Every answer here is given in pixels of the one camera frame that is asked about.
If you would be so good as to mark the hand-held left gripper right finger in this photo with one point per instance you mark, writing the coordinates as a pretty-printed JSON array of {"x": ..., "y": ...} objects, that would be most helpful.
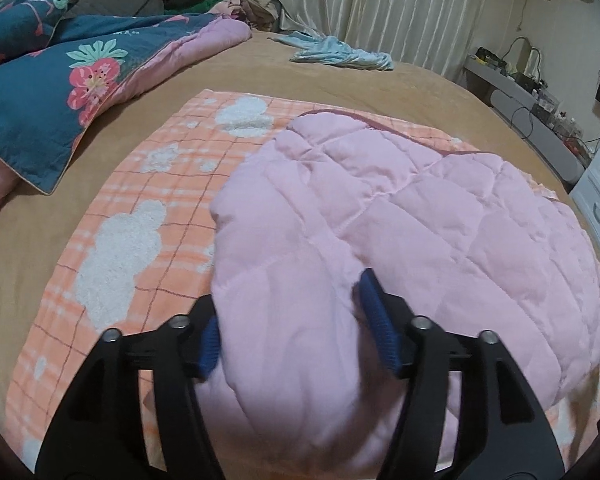
[{"x": 380, "y": 320}]

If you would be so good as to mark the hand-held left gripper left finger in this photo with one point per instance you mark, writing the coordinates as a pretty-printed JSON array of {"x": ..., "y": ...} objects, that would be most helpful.
[{"x": 207, "y": 345}]

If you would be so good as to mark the pink quilted jacket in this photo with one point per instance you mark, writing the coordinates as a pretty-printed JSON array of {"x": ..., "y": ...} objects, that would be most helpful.
[{"x": 405, "y": 240}]

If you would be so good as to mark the pile of clothes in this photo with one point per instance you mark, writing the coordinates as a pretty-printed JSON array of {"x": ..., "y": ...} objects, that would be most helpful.
[{"x": 230, "y": 5}]

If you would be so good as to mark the orange plaid blanket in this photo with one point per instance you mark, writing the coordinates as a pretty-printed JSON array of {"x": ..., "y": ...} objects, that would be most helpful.
[{"x": 130, "y": 200}]

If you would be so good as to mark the tan bed sheet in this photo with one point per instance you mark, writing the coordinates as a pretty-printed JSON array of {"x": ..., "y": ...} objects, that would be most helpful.
[{"x": 30, "y": 240}]

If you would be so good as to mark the grey desk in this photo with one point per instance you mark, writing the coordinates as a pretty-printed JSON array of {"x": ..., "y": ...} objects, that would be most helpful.
[{"x": 525, "y": 120}]

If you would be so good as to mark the light blue cloth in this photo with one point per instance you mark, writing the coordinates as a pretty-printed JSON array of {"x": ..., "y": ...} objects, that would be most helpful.
[{"x": 340, "y": 52}]

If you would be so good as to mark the clutter on desk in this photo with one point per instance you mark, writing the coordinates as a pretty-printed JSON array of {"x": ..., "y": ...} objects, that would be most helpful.
[{"x": 535, "y": 85}]

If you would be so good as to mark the blue floral quilt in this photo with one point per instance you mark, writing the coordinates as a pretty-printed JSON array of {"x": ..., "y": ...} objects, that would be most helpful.
[{"x": 55, "y": 90}]

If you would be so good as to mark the white pleated curtain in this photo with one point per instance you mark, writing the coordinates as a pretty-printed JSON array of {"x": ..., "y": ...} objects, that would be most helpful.
[{"x": 380, "y": 5}]

